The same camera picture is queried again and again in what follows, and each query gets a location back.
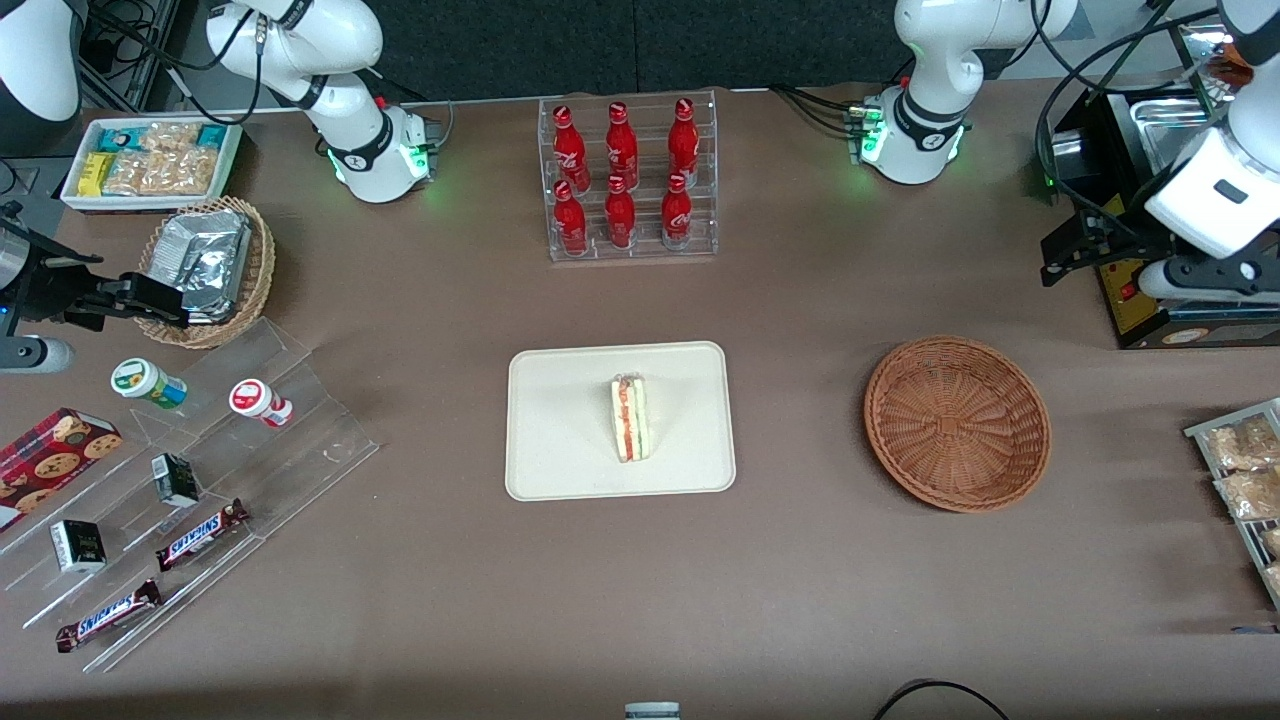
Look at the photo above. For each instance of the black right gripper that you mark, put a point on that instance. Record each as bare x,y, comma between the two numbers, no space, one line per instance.
50,283

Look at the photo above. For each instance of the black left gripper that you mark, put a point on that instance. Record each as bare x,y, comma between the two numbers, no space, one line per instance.
1112,234

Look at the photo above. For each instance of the triangle sandwich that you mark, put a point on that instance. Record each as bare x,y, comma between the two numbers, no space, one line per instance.
631,418

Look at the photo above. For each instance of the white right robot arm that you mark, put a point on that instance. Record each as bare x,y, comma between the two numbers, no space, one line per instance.
350,130

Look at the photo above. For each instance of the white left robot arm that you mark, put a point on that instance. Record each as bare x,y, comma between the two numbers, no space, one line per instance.
930,80

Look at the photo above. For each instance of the white snack container tray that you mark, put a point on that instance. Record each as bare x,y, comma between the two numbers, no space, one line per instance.
75,198

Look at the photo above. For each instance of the light wicker basket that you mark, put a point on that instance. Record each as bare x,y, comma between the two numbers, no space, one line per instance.
262,270

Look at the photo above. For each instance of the tray of packaged snacks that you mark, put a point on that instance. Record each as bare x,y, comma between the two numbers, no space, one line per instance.
1200,432

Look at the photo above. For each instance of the brown wicker basket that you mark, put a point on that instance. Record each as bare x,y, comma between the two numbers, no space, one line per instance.
955,420

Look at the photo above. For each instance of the cream plastic serving tray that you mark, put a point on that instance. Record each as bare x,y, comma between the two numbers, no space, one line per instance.
560,440

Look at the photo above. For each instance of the aluminium foil container stack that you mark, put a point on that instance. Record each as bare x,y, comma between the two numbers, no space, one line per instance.
200,260

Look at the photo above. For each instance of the green lid snack jar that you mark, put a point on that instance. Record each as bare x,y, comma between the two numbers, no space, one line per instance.
135,378

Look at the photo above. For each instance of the black food warmer machine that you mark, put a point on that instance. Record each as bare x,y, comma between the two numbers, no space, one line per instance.
1160,325

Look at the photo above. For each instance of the clear bag of snacks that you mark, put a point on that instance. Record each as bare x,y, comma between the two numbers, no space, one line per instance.
125,175
170,137
180,172

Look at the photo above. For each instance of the yellow snack packet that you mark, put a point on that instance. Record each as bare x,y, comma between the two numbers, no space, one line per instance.
95,173

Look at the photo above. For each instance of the steel food pan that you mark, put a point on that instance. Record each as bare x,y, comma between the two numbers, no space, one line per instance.
1160,125

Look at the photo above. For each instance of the red lid snack jar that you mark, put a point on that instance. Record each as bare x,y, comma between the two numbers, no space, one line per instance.
247,397

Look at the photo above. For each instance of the teal snack packet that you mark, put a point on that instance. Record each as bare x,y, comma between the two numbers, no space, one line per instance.
115,138
213,134

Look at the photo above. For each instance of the red plaid cookie box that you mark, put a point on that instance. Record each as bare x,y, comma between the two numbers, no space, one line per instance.
50,460

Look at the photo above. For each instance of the small black drink carton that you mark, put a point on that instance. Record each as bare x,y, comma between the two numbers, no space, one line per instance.
175,482
78,546

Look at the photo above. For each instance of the red sausage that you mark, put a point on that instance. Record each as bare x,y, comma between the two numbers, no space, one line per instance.
1232,65

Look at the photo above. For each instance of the clear acrylic stepped shelf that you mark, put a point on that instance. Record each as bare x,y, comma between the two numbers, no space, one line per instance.
320,440

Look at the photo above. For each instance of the Snickers chocolate bar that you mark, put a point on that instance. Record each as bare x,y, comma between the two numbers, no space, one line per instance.
108,616
200,536

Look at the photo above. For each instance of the clear bag of crackers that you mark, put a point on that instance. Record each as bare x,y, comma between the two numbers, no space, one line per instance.
1255,495
1272,542
1274,580
1245,445

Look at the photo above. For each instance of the red cola bottle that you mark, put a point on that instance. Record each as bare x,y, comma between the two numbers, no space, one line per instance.
684,135
677,208
570,215
568,145
620,212
621,140

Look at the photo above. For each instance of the clear acrylic bottle rack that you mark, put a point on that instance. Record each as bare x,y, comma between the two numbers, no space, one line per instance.
650,255

